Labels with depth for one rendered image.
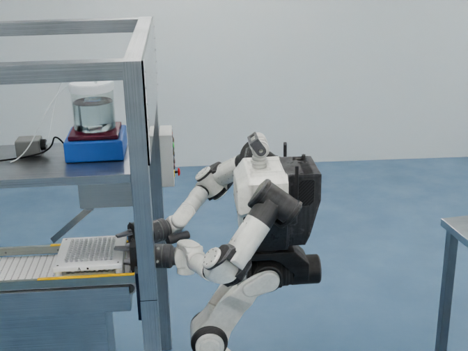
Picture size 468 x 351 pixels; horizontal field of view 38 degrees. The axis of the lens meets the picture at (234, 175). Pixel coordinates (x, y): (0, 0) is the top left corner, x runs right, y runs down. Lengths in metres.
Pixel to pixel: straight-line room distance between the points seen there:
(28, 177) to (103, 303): 0.55
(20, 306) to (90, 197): 0.46
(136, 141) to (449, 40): 4.52
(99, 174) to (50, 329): 0.68
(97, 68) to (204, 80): 3.95
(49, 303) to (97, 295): 0.18
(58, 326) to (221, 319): 0.61
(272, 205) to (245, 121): 3.97
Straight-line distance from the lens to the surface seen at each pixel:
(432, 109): 6.51
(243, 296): 2.62
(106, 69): 2.18
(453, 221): 3.11
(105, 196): 2.61
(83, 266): 2.52
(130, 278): 2.50
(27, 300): 2.59
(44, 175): 2.33
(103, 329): 2.67
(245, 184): 2.40
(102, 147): 2.39
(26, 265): 2.74
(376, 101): 6.34
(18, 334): 2.73
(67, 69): 2.20
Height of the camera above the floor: 2.13
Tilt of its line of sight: 21 degrees down
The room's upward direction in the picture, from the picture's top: 1 degrees counter-clockwise
